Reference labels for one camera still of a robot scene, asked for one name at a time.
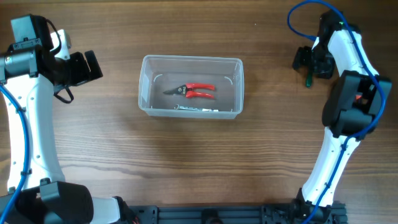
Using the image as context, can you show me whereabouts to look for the clear plastic storage container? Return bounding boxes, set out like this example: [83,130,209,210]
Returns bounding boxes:
[138,55,244,119]

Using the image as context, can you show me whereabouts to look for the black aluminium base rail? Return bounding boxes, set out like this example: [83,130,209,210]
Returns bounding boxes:
[127,203,348,224]

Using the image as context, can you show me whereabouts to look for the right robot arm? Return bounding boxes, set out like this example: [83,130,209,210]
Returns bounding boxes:
[290,7,392,223]

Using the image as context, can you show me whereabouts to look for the red handled cutters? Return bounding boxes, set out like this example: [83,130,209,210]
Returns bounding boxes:
[163,83,215,99]

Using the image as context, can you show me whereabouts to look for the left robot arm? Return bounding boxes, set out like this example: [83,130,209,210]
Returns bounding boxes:
[1,14,140,223]

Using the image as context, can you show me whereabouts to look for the small metal wrench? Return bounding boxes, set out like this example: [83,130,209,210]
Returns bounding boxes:
[174,104,219,112]

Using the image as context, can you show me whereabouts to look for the green handled screwdriver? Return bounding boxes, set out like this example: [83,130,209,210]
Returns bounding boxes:
[305,70,313,88]

